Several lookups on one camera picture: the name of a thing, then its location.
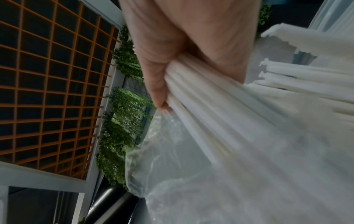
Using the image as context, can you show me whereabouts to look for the person's right hand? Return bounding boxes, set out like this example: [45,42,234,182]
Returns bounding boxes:
[118,0,262,113]

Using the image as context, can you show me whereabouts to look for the bundle of white paper straws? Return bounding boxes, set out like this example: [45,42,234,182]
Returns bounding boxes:
[164,53,280,167]

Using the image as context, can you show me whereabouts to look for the clear plastic bag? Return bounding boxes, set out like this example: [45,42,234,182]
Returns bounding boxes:
[125,79,354,224]

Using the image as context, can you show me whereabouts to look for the green hanging plants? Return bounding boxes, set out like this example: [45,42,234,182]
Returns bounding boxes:
[95,24,154,190]

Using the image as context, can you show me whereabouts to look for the orange wooden lattice panel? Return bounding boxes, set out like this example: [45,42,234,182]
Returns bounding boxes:
[0,0,121,181]

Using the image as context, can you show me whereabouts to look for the pile of white wrapped straws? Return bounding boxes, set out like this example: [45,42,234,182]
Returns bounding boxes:
[246,23,354,123]

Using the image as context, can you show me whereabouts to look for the shiny metal cylinder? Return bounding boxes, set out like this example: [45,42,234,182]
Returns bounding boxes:
[86,186,139,224]

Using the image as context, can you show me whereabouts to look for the white metal frame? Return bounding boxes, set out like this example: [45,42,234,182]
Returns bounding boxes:
[0,0,128,224]

